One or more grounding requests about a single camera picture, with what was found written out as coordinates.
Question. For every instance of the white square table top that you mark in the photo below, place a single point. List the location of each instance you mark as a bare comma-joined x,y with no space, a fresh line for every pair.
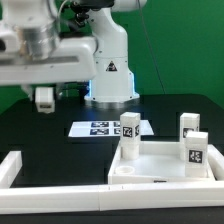
157,162

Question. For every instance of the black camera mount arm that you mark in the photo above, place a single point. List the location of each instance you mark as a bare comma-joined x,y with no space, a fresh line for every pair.
80,9

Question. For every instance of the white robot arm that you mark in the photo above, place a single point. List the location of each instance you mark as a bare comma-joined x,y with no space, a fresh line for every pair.
40,51

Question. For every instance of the white fiducial marker sheet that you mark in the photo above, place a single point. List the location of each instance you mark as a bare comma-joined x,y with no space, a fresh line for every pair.
94,128

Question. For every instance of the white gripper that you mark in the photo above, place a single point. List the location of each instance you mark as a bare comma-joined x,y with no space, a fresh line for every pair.
72,61

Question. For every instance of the white U-shaped obstacle fence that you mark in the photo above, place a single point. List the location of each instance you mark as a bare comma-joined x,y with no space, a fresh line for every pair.
118,197

